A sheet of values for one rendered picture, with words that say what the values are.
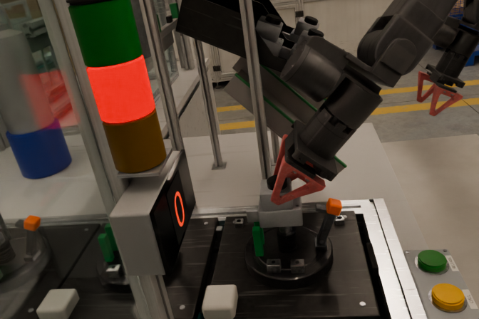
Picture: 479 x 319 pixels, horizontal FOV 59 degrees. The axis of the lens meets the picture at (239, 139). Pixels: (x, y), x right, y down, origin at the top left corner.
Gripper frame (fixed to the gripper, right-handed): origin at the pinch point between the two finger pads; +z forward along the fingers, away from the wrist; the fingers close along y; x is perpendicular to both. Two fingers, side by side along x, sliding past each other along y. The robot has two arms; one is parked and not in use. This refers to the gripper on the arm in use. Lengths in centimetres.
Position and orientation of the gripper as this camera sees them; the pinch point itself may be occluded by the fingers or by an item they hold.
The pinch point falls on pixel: (277, 190)
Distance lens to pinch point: 63.0
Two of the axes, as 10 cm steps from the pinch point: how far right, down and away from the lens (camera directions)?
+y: -1.0, 4.3, -9.0
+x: 8.4, 5.2, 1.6
